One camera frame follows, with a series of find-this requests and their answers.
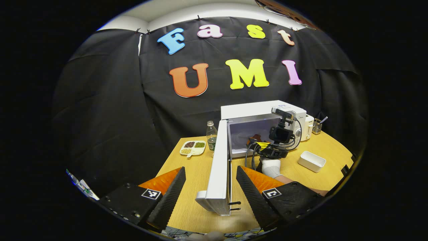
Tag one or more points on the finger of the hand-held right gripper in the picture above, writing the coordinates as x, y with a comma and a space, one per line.
251, 141

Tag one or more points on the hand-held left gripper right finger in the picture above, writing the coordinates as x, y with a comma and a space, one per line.
255, 201

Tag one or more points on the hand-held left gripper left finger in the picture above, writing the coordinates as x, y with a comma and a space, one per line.
169, 201

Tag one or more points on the brown piece of meat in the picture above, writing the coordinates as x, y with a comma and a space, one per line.
256, 137

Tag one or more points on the white microwave oven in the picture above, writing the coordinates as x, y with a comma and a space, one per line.
249, 107

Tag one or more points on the white toaster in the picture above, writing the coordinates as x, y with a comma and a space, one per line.
309, 129

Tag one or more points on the clear glass bottle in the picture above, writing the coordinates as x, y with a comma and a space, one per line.
211, 137

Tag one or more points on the white rectangular dish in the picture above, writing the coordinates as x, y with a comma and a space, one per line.
311, 162

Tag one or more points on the white divided bean plate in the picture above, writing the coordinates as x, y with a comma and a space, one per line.
193, 148

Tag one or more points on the black backdrop cloth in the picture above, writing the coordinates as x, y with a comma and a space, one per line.
133, 100

